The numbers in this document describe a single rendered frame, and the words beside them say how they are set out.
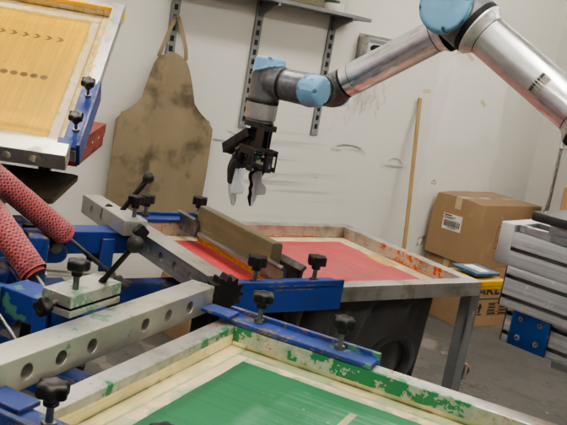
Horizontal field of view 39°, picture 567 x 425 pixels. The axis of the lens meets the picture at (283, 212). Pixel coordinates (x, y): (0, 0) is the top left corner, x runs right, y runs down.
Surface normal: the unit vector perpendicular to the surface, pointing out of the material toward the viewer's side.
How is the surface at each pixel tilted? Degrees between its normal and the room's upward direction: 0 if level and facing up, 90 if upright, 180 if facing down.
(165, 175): 90
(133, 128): 88
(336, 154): 90
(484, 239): 90
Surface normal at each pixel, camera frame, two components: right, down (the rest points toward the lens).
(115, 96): 0.55, 0.25
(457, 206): -0.77, -0.02
